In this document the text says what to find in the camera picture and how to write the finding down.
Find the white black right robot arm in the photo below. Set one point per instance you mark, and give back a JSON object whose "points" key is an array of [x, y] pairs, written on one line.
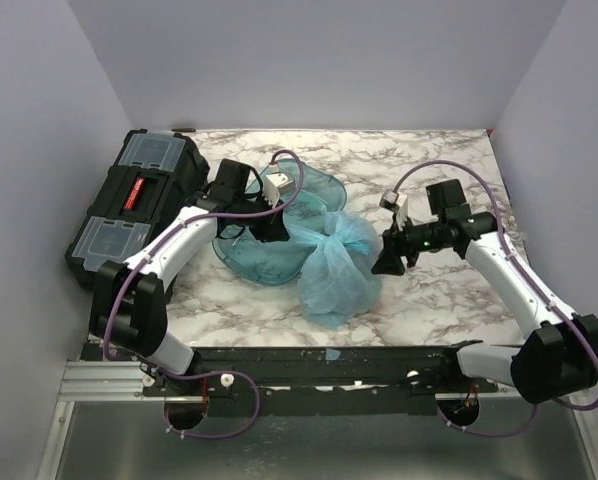
{"points": [[560, 350]]}

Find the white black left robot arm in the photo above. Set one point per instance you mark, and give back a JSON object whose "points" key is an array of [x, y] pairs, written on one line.
{"points": [[129, 313]]}

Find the black plastic toolbox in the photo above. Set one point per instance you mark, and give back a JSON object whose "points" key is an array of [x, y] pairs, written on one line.
{"points": [[149, 182]]}

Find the light blue plastic bag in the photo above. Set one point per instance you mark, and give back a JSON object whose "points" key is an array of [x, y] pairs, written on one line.
{"points": [[335, 281]]}

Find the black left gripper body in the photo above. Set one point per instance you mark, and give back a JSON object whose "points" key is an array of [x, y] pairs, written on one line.
{"points": [[262, 226]]}

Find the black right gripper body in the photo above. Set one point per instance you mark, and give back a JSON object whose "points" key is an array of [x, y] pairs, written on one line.
{"points": [[415, 239]]}

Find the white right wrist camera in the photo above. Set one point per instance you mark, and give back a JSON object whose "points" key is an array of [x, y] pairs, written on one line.
{"points": [[398, 205]]}

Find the aluminium extrusion rail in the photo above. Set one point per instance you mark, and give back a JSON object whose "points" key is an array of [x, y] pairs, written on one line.
{"points": [[101, 382]]}

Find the teal transparent plastic tray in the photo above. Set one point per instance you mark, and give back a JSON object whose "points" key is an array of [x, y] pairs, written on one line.
{"points": [[277, 263]]}

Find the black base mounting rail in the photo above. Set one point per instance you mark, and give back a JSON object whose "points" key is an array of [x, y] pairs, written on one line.
{"points": [[318, 381]]}

